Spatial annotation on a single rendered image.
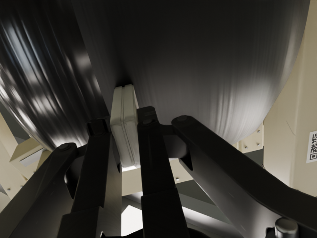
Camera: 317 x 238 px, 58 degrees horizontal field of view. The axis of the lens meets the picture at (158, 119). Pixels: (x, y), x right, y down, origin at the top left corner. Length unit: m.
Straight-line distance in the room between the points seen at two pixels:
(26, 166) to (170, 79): 0.88
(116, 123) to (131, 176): 0.72
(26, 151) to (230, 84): 0.86
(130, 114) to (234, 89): 0.12
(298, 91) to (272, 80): 0.26
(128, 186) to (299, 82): 0.58
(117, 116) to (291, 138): 0.46
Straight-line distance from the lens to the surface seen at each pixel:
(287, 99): 0.57
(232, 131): 0.31
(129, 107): 0.17
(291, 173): 0.64
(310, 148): 0.61
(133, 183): 0.90
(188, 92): 0.24
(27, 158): 1.03
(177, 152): 0.15
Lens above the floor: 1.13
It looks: 32 degrees up
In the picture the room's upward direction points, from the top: 168 degrees clockwise
